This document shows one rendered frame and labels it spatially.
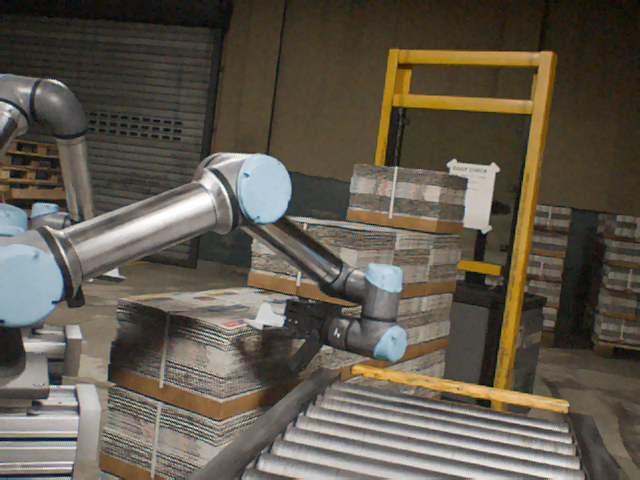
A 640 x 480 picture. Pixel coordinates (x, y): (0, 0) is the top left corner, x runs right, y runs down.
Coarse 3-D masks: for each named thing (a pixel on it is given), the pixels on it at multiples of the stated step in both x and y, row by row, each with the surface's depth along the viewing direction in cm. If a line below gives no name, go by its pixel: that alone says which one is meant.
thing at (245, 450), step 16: (320, 368) 154; (304, 384) 140; (320, 384) 142; (288, 400) 128; (304, 400) 129; (272, 416) 118; (288, 416) 119; (256, 432) 110; (272, 432) 111; (240, 448) 102; (256, 448) 103; (208, 464) 95; (224, 464) 96; (240, 464) 96
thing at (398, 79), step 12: (396, 60) 337; (396, 72) 338; (408, 72) 342; (396, 84) 346; (408, 84) 342; (384, 96) 340; (384, 108) 340; (384, 120) 340; (396, 120) 339; (384, 132) 340; (396, 132) 344; (384, 144) 340; (396, 144) 341; (384, 156) 340; (396, 156) 342
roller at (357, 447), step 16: (288, 432) 113; (304, 432) 113; (320, 432) 113; (336, 448) 110; (352, 448) 110; (368, 448) 110; (384, 448) 110; (416, 464) 108; (432, 464) 107; (448, 464) 107; (464, 464) 107; (480, 464) 108
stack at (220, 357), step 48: (240, 288) 234; (144, 336) 186; (192, 336) 177; (240, 336) 175; (192, 384) 177; (240, 384) 179; (288, 384) 199; (384, 384) 252; (144, 432) 186; (192, 432) 177; (240, 432) 181
